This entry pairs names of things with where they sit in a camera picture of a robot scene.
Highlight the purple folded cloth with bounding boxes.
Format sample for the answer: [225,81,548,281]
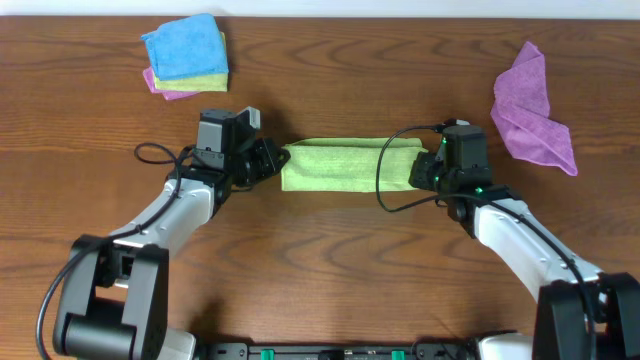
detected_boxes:
[142,67,197,101]

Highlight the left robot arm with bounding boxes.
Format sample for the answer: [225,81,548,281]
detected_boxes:
[46,107,290,360]

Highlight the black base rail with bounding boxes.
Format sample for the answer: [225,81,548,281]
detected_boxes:
[193,342,479,360]

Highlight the purple crumpled cloth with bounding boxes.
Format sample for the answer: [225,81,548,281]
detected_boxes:
[490,42,578,176]

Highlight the light green cloth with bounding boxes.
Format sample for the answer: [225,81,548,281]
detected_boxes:
[281,138,424,193]

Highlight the blue folded cloth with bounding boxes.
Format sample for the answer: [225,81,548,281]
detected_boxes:
[141,13,229,81]

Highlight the green folded cloth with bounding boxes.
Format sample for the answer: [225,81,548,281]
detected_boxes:
[152,31,230,94]

